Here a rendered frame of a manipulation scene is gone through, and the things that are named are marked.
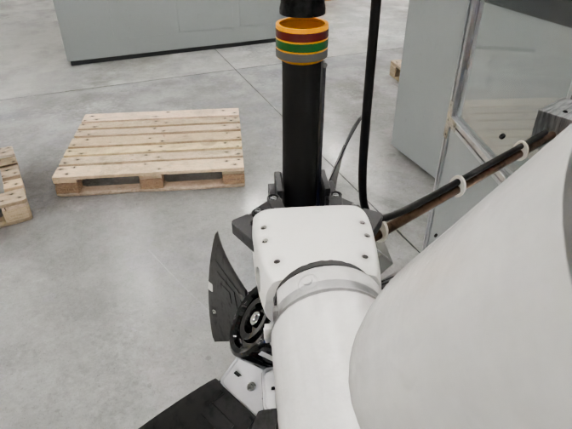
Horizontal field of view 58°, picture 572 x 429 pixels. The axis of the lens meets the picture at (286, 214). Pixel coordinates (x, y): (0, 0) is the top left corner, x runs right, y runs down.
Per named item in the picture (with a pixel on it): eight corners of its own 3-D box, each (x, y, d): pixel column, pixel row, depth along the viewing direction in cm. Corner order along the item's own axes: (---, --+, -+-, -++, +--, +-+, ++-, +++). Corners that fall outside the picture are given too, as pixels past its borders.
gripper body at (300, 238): (258, 351, 39) (252, 258, 48) (390, 342, 40) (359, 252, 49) (254, 277, 35) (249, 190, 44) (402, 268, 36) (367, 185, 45)
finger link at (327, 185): (326, 233, 48) (316, 195, 53) (359, 231, 48) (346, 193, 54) (328, 204, 46) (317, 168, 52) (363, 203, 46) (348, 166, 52)
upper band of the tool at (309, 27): (303, 48, 46) (304, 14, 44) (337, 59, 43) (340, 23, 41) (265, 57, 43) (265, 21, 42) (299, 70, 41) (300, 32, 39)
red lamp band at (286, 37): (304, 25, 45) (304, 17, 44) (340, 36, 42) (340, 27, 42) (265, 34, 42) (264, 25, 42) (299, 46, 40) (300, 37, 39)
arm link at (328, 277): (265, 378, 38) (263, 346, 40) (384, 368, 38) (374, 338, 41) (263, 293, 33) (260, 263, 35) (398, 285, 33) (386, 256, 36)
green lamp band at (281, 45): (304, 35, 45) (304, 26, 45) (339, 46, 42) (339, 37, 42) (265, 44, 43) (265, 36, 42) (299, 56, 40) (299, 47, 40)
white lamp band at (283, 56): (303, 44, 46) (304, 36, 45) (338, 55, 43) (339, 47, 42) (265, 54, 43) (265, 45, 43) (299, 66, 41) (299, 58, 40)
